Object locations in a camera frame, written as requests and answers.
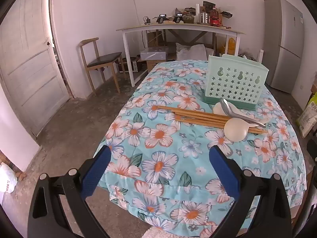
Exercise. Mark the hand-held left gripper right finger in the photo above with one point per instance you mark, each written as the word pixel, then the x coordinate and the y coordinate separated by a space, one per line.
pixel 224 171

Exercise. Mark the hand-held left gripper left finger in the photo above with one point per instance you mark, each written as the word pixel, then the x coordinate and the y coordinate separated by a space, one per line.
pixel 96 171

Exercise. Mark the white ceramic spoon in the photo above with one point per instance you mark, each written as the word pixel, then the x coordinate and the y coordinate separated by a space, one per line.
pixel 235 130
pixel 217 109

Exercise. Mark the pile of wooden chopsticks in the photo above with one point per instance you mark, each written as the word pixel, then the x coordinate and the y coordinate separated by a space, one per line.
pixel 198 115

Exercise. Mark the metal spoon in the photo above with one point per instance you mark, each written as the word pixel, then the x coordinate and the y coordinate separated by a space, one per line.
pixel 226 106

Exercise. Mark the green plastic utensil basket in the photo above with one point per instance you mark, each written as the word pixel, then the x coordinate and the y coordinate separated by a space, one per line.
pixel 223 84

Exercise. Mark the floral blue blanket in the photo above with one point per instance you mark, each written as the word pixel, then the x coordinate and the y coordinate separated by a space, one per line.
pixel 173 138

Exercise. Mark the white fluffy rug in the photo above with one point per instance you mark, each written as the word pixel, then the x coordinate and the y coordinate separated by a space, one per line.
pixel 158 232

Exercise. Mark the white plastic bag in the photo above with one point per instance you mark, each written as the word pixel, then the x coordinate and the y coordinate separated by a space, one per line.
pixel 7 181

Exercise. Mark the printed rice bag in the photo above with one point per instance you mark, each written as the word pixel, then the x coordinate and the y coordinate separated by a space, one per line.
pixel 308 115

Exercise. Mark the wooden chair with dark seat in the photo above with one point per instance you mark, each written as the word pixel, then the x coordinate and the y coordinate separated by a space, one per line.
pixel 104 59

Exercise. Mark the green sack with jars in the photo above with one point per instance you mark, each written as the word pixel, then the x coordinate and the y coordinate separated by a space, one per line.
pixel 246 55

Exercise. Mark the brown cardboard box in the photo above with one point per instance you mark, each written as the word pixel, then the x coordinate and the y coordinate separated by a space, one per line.
pixel 153 65

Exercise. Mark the white tube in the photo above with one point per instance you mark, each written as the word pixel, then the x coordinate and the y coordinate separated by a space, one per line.
pixel 261 55

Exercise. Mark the white woven sack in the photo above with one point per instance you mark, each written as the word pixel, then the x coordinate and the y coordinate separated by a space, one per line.
pixel 190 52

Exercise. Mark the white panel door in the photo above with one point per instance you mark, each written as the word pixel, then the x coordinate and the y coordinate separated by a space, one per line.
pixel 29 67

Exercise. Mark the yellow bag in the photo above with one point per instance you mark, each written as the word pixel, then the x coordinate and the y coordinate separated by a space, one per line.
pixel 231 45

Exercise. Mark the clear plastic storage box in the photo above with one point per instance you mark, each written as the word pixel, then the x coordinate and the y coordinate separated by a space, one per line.
pixel 153 53

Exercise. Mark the grey fridge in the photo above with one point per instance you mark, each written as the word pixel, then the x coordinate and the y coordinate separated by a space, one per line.
pixel 282 42

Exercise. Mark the white-legged table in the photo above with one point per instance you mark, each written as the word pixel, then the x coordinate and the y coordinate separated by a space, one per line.
pixel 173 28

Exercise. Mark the red-label drink bottle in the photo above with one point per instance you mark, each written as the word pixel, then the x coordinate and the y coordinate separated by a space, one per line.
pixel 214 18

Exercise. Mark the metal canister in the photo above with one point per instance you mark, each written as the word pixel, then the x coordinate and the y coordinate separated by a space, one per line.
pixel 204 17

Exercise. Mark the green glass jar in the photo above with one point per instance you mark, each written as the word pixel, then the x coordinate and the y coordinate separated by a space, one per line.
pixel 188 18

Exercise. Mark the small black device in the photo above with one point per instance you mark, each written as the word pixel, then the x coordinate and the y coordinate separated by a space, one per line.
pixel 227 14

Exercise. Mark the power strip with plugs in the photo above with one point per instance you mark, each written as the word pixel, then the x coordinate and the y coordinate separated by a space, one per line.
pixel 147 21

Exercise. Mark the black device with screen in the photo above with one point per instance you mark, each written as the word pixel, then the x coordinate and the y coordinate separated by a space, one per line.
pixel 162 18
pixel 178 17

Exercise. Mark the clear plastic roll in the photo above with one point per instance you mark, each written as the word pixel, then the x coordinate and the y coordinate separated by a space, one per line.
pixel 198 12

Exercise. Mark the cardboard box with dark lid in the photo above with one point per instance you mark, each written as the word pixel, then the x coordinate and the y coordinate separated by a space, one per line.
pixel 208 6

